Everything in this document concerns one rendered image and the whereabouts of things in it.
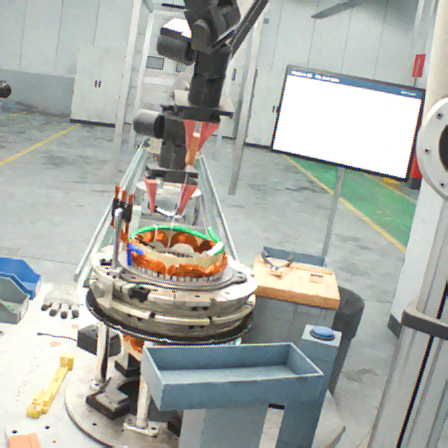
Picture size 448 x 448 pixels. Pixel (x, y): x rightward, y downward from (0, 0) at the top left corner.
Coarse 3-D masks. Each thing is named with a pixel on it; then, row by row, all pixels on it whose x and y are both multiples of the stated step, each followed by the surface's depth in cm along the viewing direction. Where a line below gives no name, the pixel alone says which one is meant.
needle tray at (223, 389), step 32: (160, 352) 83; (192, 352) 85; (224, 352) 87; (256, 352) 89; (288, 352) 92; (160, 384) 74; (192, 384) 74; (224, 384) 76; (256, 384) 78; (288, 384) 80; (320, 384) 82; (192, 416) 83; (224, 416) 80; (256, 416) 82
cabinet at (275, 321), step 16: (256, 304) 118; (272, 304) 118; (288, 304) 118; (304, 304) 117; (256, 320) 119; (272, 320) 119; (288, 320) 118; (304, 320) 118; (320, 320) 118; (256, 336) 120; (272, 336) 120; (288, 336) 119
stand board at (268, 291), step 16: (256, 272) 125; (288, 272) 128; (304, 272) 130; (272, 288) 117; (288, 288) 118; (304, 288) 119; (320, 288) 121; (336, 288) 122; (320, 304) 116; (336, 304) 116
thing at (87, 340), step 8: (80, 328) 136; (88, 328) 137; (96, 328) 138; (80, 336) 135; (88, 336) 134; (96, 336) 134; (112, 336) 133; (120, 336) 136; (80, 344) 136; (88, 344) 134; (96, 344) 133; (112, 344) 133; (120, 344) 136; (88, 352) 135; (96, 352) 133; (112, 352) 134; (120, 352) 137
